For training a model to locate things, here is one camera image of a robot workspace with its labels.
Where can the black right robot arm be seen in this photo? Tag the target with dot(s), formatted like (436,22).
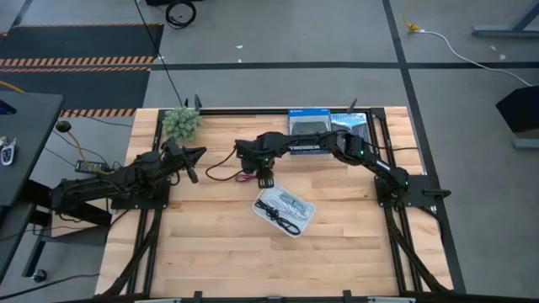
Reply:
(362,153)

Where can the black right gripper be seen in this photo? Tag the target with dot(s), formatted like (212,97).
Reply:
(252,163)

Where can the yellow plug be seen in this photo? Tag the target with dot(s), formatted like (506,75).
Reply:
(410,26)

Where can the blue controller box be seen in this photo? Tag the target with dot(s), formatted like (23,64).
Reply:
(309,120)

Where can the black desk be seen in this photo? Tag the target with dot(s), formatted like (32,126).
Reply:
(25,147)

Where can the white plastic bin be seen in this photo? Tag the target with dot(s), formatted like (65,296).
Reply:
(309,208)

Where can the white handheld device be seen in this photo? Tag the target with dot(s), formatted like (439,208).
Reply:
(7,152)

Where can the black cabinet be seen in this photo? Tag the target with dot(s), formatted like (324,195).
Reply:
(522,109)

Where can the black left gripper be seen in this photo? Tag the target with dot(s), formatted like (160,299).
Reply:
(177,153)

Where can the black power strip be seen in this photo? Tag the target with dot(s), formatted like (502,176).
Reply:
(88,167)

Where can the black aluminium table frame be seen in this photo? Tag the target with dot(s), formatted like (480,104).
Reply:
(156,235)

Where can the grey table leg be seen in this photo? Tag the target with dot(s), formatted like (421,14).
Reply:
(505,29)

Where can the black caster wheel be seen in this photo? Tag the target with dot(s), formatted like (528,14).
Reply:
(39,275)

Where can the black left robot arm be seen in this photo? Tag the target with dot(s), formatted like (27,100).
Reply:
(126,177)

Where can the black hazard-striped floor mat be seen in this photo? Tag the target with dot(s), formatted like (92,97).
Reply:
(80,40)
(76,90)

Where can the green artificial plant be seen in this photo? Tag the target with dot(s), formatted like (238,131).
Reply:
(182,123)

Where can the Yellowstone picture book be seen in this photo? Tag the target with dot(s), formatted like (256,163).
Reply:
(349,122)

